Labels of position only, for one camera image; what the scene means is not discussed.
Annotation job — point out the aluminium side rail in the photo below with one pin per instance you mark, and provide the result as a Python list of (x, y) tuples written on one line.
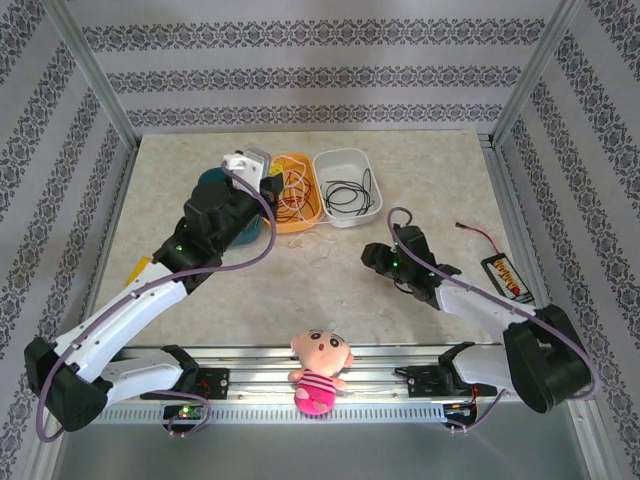
[(507, 200), (111, 225)]

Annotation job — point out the aluminium extrusion rail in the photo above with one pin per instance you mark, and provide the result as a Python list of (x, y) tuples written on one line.
[(260, 372)]

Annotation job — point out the black yellow charger board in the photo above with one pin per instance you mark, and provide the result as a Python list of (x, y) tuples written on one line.
[(507, 280)]

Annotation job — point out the aluminium corner post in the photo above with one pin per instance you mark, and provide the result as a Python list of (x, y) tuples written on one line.
[(95, 75), (532, 75)]

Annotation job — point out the small controller board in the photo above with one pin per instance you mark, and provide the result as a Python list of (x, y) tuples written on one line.
[(460, 410), (185, 412)]

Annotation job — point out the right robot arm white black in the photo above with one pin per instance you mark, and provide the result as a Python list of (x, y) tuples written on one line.
[(475, 305)]

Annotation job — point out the white plastic bin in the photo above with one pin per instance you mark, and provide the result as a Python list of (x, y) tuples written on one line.
[(350, 165)]

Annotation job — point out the pink plush doll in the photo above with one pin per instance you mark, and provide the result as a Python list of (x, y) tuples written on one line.
[(320, 350)]

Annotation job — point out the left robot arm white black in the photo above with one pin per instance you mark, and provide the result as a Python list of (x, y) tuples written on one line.
[(125, 305)]

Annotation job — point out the teal plastic bin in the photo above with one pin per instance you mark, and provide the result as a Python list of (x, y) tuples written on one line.
[(250, 237)]

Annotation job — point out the orange plastic bin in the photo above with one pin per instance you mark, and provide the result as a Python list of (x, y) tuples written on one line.
[(300, 227)]

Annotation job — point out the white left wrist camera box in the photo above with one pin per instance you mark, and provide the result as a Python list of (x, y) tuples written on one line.
[(245, 167)]

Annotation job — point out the grey metal panel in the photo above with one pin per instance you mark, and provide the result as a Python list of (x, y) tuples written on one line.
[(320, 450)]

